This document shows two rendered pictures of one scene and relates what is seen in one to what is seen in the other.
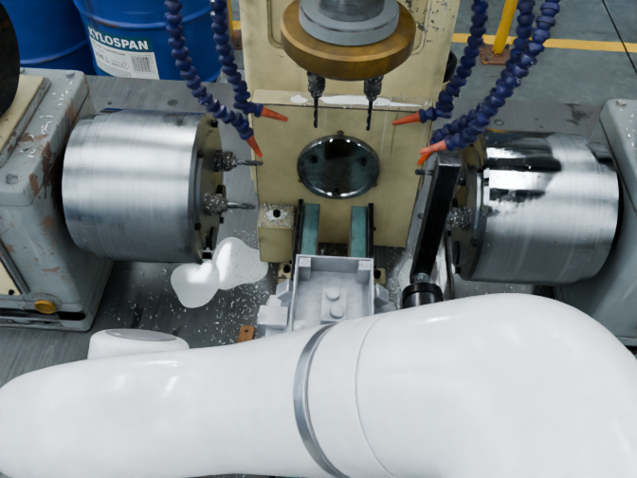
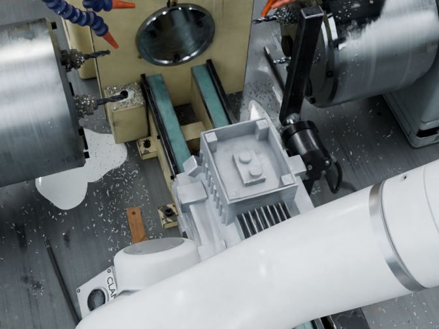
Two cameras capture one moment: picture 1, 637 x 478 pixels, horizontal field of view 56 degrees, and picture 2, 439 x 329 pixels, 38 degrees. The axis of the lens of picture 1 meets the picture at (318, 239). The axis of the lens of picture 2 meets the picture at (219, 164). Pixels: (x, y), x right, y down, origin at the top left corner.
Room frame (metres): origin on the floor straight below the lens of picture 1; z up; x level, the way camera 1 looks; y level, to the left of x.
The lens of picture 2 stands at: (0.00, 0.21, 1.87)
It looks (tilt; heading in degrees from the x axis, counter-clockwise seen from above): 57 degrees down; 336
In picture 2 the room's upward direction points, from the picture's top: 4 degrees clockwise
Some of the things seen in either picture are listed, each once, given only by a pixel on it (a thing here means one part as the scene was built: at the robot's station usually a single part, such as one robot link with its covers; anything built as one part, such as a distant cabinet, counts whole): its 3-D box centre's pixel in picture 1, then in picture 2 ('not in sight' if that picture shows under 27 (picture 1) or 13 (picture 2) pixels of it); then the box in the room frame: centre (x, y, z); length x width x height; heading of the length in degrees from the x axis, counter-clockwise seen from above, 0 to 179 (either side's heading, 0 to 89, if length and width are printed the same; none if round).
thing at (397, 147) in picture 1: (337, 163); (167, 29); (0.85, -0.03, 0.97); 0.30 x 0.11 x 0.34; 88
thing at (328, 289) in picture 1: (332, 310); (246, 171); (0.43, -0.02, 1.11); 0.12 x 0.11 x 0.07; 179
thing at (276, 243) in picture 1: (277, 232); (127, 111); (0.77, 0.08, 0.86); 0.07 x 0.06 x 0.12; 88
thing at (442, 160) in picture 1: (432, 228); (299, 72); (0.56, -0.16, 1.12); 0.04 x 0.03 x 0.26; 178
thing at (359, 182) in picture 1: (337, 170); (176, 37); (0.79, -0.03, 1.02); 0.15 x 0.02 x 0.15; 88
